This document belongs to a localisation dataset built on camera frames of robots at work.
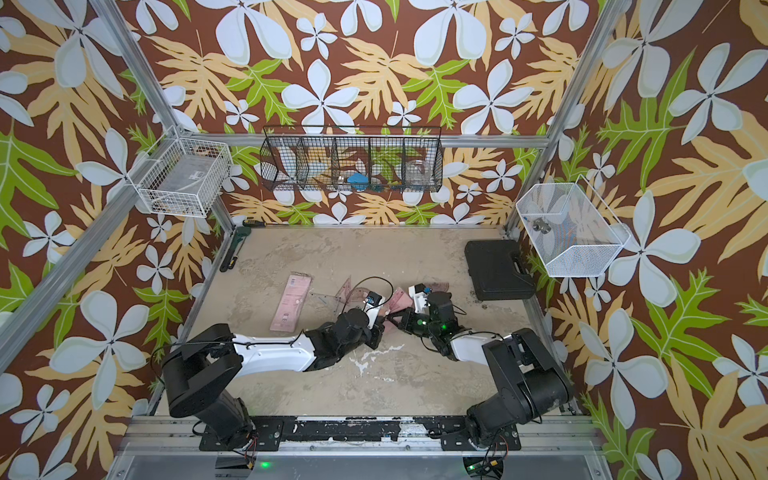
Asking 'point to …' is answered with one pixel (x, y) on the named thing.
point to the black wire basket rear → (353, 158)
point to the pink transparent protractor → (359, 294)
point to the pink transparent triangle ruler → (344, 292)
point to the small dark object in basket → (541, 225)
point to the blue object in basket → (358, 181)
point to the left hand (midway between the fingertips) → (386, 315)
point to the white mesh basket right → (572, 230)
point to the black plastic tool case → (498, 270)
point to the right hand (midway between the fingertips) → (386, 316)
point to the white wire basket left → (180, 176)
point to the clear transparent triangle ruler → (319, 298)
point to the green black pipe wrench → (236, 237)
